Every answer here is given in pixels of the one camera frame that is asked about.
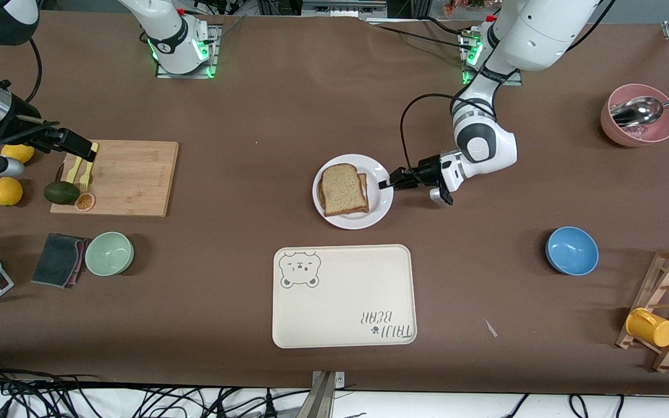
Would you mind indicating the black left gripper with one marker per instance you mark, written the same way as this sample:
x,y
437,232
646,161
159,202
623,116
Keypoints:
x,y
425,171

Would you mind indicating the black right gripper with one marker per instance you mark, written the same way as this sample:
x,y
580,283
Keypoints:
x,y
21,115

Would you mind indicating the white round plate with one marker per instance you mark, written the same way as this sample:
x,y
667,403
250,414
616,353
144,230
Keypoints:
x,y
380,203

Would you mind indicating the brown bread slice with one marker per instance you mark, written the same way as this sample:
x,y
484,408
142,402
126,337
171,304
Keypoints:
x,y
343,190
363,183

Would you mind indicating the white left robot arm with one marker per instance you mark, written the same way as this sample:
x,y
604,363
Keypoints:
x,y
485,145

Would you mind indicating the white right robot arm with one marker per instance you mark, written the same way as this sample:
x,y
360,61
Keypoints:
x,y
166,40

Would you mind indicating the yellow plastic fork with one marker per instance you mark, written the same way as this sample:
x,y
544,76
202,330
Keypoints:
x,y
86,174

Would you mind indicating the yellow lemon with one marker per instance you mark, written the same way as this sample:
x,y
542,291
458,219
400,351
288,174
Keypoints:
x,y
22,153

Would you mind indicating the green avocado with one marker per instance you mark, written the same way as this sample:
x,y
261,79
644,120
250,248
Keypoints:
x,y
61,193

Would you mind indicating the orange slice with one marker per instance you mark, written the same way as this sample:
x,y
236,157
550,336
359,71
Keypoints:
x,y
85,202

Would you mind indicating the round orange-yellow lemon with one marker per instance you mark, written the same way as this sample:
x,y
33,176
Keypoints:
x,y
7,191

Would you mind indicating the wooden cutting board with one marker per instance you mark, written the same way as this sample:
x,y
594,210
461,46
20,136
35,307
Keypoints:
x,y
131,180

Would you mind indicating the dark grey cloth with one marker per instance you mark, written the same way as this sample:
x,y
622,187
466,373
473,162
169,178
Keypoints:
x,y
56,259

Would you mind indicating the pale green bowl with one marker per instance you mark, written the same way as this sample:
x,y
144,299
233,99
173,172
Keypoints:
x,y
109,253

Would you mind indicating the cream bear print tray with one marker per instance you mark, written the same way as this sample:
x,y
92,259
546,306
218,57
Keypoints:
x,y
343,296

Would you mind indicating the white tape scrap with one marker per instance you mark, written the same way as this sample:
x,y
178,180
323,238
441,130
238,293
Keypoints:
x,y
491,328

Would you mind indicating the blue bowl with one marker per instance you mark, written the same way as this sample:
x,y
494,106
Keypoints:
x,y
572,251

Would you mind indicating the silver equipment box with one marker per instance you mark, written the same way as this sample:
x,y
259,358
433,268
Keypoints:
x,y
340,7

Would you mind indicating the clear ice cubes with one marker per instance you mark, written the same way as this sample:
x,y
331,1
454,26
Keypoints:
x,y
641,133

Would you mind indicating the metal spoon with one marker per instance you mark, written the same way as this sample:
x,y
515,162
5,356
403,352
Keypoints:
x,y
636,111

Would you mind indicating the pink bowl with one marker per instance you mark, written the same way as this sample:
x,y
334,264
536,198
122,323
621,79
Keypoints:
x,y
666,125

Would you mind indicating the yellow mug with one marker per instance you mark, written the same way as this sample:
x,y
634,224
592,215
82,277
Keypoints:
x,y
651,328

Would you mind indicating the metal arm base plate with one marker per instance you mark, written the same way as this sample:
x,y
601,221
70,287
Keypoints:
x,y
514,82
216,52

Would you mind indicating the metal table edge bracket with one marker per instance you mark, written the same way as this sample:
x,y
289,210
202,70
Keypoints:
x,y
326,395

